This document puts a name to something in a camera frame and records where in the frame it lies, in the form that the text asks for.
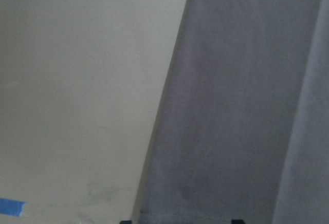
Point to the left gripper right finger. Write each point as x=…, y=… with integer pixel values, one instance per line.
x=236, y=221

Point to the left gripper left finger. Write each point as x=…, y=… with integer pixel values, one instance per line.
x=126, y=222

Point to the dark brown t-shirt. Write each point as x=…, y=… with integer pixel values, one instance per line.
x=242, y=131

